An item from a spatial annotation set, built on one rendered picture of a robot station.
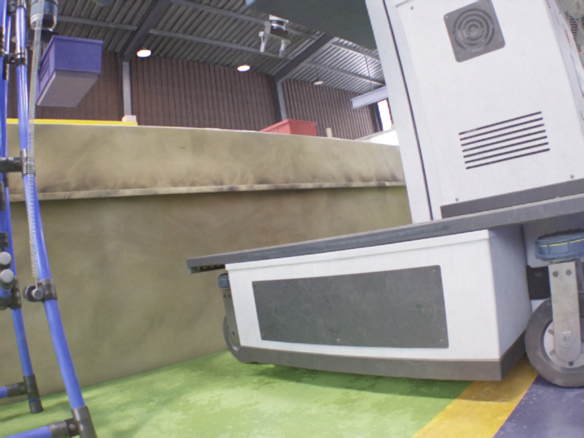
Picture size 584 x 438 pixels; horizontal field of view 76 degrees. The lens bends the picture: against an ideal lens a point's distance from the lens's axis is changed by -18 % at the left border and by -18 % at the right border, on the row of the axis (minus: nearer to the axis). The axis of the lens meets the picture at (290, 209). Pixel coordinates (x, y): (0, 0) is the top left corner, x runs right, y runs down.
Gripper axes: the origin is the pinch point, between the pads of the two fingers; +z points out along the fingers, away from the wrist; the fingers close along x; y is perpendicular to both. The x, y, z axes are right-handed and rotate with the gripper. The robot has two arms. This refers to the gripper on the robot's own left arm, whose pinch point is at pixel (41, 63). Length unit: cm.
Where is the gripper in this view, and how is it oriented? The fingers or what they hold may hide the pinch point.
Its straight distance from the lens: 176.8
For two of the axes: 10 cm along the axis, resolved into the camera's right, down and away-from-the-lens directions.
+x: -7.2, 0.6, -7.0
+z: 1.5, 9.9, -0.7
